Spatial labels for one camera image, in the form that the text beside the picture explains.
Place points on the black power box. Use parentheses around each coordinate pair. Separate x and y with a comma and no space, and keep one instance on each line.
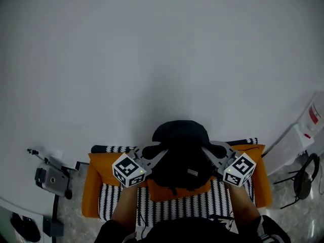
(53,226)

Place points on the black round stool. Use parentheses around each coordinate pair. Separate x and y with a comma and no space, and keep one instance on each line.
(303,181)

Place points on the black bag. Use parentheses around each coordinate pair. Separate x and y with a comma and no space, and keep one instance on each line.
(25,228)

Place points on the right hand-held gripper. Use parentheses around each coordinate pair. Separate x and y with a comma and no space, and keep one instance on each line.
(239,169)

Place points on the black metal stand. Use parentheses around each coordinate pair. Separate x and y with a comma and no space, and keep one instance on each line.
(56,206)

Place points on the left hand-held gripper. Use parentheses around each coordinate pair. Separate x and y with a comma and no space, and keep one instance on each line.
(129,169)

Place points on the orange cushion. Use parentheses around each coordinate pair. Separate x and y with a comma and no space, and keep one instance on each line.
(162,192)

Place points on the black and white patterned blanket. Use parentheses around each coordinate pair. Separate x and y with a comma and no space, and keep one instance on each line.
(164,209)

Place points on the person's left forearm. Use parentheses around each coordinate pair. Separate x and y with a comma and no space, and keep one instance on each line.
(126,206)

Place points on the grey camera on tripod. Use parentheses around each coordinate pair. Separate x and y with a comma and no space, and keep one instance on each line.
(51,181)

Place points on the person's right forearm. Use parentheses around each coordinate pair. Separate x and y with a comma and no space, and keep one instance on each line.
(243,204)

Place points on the clear water bottle red label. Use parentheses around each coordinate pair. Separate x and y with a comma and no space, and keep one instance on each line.
(315,113)

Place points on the person's black jacket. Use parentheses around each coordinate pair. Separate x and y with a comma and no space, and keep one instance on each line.
(182,230)

